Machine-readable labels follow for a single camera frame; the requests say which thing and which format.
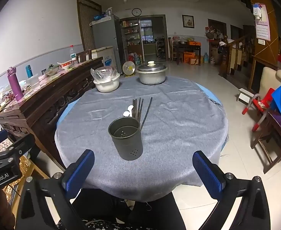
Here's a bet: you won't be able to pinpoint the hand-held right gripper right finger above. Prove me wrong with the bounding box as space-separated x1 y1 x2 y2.
192 150 272 230

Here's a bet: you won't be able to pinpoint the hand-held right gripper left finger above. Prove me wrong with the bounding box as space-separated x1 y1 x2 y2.
15 149 95 230

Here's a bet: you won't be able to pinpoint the dark metal utensil holder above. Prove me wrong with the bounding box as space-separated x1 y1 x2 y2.
108 117 143 161

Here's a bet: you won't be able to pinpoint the carved wooden sideboard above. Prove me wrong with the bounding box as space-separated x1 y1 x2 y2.
0 57 105 169

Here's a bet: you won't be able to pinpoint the grey tablecloth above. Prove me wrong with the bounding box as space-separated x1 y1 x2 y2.
55 75 229 203

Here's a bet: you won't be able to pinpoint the purple thermos bottle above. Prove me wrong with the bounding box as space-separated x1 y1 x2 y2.
7 67 25 102

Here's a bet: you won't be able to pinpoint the clear plastic container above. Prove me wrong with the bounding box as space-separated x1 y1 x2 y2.
26 73 40 88

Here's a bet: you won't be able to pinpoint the person's legs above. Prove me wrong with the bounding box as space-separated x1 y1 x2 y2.
55 188 188 230

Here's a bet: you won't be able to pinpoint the dark wooden chair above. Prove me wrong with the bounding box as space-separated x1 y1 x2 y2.
250 110 281 174

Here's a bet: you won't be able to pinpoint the bowl with glass lid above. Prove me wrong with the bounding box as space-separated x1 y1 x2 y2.
45 63 60 75

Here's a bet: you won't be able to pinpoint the white step stool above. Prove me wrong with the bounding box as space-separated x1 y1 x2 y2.
236 88 254 102

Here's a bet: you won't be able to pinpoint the white bowl with plastic bag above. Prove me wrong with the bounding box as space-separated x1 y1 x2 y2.
90 67 121 93

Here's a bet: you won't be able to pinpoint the red child chair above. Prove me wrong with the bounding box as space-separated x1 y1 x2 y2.
242 88 276 132

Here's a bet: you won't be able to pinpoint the small round fan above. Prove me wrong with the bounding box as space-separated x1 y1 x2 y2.
122 61 136 77

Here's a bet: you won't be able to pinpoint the metal pot with lid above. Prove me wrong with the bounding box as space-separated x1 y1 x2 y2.
136 61 169 85

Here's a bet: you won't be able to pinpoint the wooden chair by sideboard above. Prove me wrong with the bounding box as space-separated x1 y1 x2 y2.
76 49 92 63

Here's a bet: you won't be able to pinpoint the white chest freezer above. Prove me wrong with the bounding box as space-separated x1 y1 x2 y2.
92 46 118 74

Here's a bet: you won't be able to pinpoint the beige sofa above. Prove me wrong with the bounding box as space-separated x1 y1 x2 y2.
260 66 281 97

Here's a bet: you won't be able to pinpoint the orange cardboard box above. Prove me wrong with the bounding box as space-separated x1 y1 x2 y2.
183 51 201 65

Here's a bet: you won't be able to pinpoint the wooden staircase railing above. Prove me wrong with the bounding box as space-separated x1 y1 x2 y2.
218 34 256 87

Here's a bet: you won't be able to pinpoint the dark wooden side table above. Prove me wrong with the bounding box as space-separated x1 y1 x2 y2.
173 43 202 66

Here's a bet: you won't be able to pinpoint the metal kitchen rack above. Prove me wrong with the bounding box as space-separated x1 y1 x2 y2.
155 37 166 59

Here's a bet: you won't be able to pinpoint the grey refrigerator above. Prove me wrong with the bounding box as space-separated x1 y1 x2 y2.
90 14 126 73

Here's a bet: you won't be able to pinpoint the hanging bags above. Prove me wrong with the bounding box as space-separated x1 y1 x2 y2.
205 26 224 40

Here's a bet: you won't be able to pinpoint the brown wooden door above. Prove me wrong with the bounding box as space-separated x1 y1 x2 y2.
76 0 103 61

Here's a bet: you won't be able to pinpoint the pantry shelf cabinet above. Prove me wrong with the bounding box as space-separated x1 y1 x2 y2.
119 17 141 63

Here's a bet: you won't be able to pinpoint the framed wall picture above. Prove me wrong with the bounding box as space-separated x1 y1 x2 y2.
182 15 195 29

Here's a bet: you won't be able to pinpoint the pink wall calendar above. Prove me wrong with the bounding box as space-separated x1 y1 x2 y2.
252 3 272 41

